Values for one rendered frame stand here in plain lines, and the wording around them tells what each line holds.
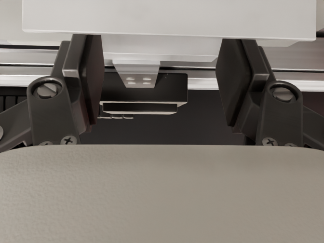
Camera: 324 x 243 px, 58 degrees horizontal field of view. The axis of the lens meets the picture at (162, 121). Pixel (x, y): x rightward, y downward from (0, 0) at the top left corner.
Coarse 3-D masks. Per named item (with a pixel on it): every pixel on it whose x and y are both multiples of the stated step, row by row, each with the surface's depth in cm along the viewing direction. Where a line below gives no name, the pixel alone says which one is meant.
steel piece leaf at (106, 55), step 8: (104, 56) 20; (112, 56) 20; (120, 56) 20; (128, 56) 20; (136, 56) 20; (144, 56) 20; (152, 56) 20; (160, 56) 20; (168, 56) 20; (176, 56) 20; (184, 56) 20; (192, 56) 20; (200, 56) 20; (208, 56) 20; (216, 56) 20
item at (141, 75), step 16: (128, 64) 21; (144, 64) 21; (112, 80) 36; (128, 80) 30; (144, 80) 30; (160, 80) 36; (176, 80) 37; (112, 96) 36; (128, 96) 36; (144, 96) 36; (160, 96) 36; (176, 96) 37; (112, 112) 39; (128, 112) 38; (144, 112) 38; (160, 112) 38
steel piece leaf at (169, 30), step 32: (32, 0) 8; (64, 0) 8; (96, 0) 8; (128, 0) 8; (160, 0) 8; (192, 0) 8; (224, 0) 8; (256, 0) 9; (288, 0) 9; (32, 32) 8; (64, 32) 8; (96, 32) 8; (128, 32) 8; (160, 32) 8; (192, 32) 8; (224, 32) 8; (256, 32) 9; (288, 32) 9
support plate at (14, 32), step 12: (0, 0) 11; (12, 0) 11; (0, 12) 13; (12, 12) 13; (0, 24) 14; (12, 24) 14; (0, 36) 16; (12, 36) 16; (24, 36) 16; (36, 36) 16; (48, 36) 16; (60, 36) 16
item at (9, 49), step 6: (0, 42) 18; (6, 42) 18; (0, 48) 19; (6, 48) 19; (12, 48) 19; (18, 48) 19; (24, 48) 19; (30, 48) 19; (36, 48) 19; (42, 48) 20; (48, 48) 20; (54, 48) 20
